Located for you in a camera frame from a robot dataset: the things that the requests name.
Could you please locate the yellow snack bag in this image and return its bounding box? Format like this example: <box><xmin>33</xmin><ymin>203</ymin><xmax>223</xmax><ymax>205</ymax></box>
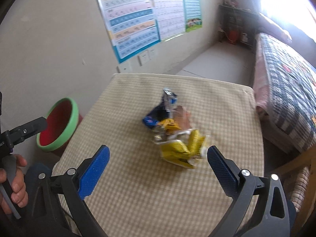
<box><xmin>153</xmin><ymin>118</ymin><xmax>210</xmax><ymax>169</ymax></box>

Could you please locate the dark blue snack wrapper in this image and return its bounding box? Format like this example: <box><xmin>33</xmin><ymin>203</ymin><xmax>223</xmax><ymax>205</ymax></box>
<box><xmin>142</xmin><ymin>88</ymin><xmax>178</xmax><ymax>130</ymax></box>

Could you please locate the patterned paper ball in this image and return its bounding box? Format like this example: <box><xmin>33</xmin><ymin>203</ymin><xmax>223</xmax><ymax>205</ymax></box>
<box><xmin>170</xmin><ymin>105</ymin><xmax>192</xmax><ymax>133</ymax></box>

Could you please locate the person's left hand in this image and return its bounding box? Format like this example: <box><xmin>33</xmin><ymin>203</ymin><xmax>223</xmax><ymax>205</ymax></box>
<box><xmin>1</xmin><ymin>154</ymin><xmax>28</xmax><ymax>214</ymax></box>

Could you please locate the beige checkered tablecloth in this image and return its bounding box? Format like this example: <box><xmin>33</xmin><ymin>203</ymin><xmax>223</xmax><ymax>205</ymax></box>
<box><xmin>51</xmin><ymin>73</ymin><xmax>265</xmax><ymax>237</ymax></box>

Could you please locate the red bin with green rim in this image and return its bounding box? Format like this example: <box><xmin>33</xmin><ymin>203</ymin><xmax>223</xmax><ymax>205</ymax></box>
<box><xmin>36</xmin><ymin>97</ymin><xmax>83</xmax><ymax>156</ymax></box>

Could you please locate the wooden chair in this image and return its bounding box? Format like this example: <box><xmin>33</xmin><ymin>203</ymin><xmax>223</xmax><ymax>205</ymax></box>
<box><xmin>272</xmin><ymin>146</ymin><xmax>315</xmax><ymax>236</ymax></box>

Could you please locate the bed with plaid quilt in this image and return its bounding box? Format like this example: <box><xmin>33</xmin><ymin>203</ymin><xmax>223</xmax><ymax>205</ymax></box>
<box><xmin>253</xmin><ymin>33</ymin><xmax>315</xmax><ymax>152</ymax></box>

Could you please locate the red bucket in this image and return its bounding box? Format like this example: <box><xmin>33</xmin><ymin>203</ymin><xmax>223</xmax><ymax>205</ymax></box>
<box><xmin>227</xmin><ymin>29</ymin><xmax>239</xmax><ymax>44</ymax></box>

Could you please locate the pink pillow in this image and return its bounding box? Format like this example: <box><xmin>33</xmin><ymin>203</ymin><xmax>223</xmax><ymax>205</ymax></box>
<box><xmin>258</xmin><ymin>13</ymin><xmax>292</xmax><ymax>44</ymax></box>

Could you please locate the dark shelf unit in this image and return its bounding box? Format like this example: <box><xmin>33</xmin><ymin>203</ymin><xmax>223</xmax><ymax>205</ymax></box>
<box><xmin>218</xmin><ymin>5</ymin><xmax>259</xmax><ymax>50</ymax></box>

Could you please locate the white wall cover plate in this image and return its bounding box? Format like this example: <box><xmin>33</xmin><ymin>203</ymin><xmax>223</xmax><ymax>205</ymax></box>
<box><xmin>117</xmin><ymin>60</ymin><xmax>133</xmax><ymax>73</ymax></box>

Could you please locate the white wall socket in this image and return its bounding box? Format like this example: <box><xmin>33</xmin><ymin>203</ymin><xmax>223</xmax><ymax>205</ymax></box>
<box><xmin>138</xmin><ymin>50</ymin><xmax>150</xmax><ymax>66</ymax></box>

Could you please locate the blue pinyin wall poster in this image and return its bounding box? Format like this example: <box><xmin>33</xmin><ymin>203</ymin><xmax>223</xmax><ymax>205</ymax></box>
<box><xmin>97</xmin><ymin>0</ymin><xmax>161</xmax><ymax>63</ymax></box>

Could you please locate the green multiplication wall poster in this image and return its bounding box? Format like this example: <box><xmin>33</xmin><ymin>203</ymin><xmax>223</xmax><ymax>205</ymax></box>
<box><xmin>183</xmin><ymin>0</ymin><xmax>202</xmax><ymax>32</ymax></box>

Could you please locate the white chart wall poster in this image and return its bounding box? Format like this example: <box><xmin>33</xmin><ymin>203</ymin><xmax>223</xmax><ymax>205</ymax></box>
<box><xmin>154</xmin><ymin>0</ymin><xmax>185</xmax><ymax>41</ymax></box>

